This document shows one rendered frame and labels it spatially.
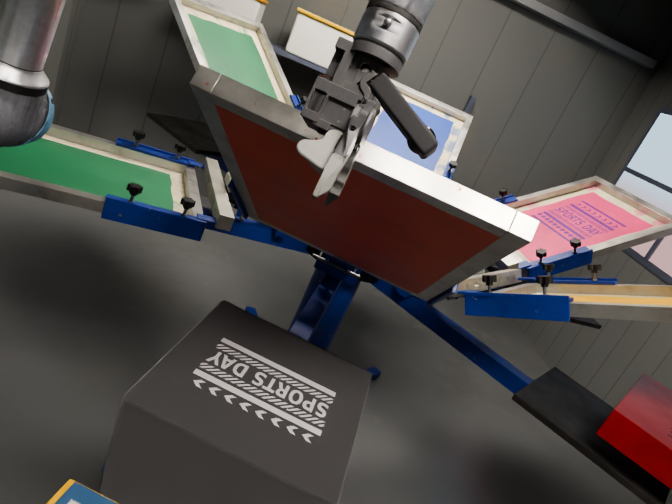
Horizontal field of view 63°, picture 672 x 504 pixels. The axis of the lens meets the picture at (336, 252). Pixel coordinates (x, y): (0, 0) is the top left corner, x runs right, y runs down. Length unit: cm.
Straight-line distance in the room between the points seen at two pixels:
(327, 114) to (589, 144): 466
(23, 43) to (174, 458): 75
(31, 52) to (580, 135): 467
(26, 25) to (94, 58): 394
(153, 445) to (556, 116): 446
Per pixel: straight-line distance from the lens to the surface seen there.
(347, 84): 71
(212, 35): 289
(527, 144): 505
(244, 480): 111
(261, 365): 131
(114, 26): 484
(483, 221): 86
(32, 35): 98
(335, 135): 67
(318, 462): 115
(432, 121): 333
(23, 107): 101
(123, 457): 120
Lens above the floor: 169
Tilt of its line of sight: 20 degrees down
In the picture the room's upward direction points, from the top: 24 degrees clockwise
